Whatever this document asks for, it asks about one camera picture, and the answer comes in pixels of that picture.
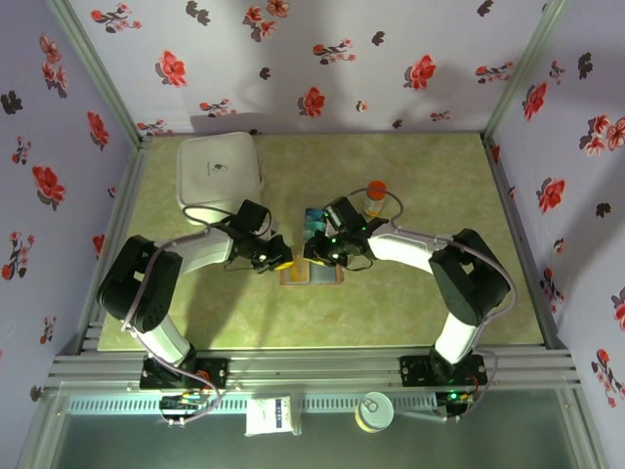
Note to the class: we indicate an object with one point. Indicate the white zip case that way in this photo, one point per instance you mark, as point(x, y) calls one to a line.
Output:
point(215, 161)

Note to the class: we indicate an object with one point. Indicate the aluminium corner post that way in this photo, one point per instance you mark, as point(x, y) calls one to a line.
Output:
point(523, 68)
point(97, 68)

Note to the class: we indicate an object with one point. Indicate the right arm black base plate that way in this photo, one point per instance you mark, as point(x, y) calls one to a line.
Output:
point(412, 369)

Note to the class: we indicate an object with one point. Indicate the orange-capped small bottle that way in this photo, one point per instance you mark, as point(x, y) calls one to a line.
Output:
point(375, 198)

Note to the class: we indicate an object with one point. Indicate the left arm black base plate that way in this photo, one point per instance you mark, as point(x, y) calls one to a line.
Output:
point(215, 369)

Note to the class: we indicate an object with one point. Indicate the blue credit card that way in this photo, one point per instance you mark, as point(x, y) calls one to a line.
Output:
point(315, 215)

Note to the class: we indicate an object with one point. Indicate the tin can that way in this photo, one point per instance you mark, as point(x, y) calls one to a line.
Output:
point(373, 410)

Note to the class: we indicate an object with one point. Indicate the gold credit card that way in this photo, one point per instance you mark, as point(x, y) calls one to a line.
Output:
point(298, 274)

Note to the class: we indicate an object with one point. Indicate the aluminium side rail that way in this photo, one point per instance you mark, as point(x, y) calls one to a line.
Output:
point(128, 195)
point(522, 244)

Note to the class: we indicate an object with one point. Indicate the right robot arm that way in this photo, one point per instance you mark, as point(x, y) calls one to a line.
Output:
point(469, 278)

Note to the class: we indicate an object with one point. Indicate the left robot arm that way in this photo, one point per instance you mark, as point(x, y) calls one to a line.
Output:
point(137, 283)

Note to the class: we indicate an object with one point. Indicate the aluminium front rail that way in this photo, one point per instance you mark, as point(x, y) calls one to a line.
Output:
point(312, 366)

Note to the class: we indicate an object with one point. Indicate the white paper packet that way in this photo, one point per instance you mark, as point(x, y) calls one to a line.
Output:
point(266, 415)

